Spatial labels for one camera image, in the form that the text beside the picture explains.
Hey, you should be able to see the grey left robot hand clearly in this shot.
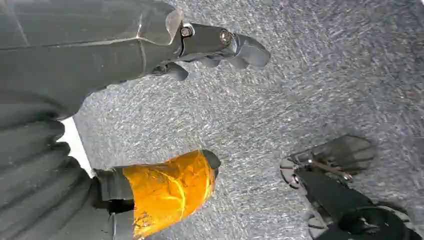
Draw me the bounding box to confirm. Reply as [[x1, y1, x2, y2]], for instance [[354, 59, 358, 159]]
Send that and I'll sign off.
[[0, 0, 272, 240]]

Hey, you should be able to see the black robot leg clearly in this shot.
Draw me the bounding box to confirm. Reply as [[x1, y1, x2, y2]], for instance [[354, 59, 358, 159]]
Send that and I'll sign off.
[[295, 167, 424, 240]]

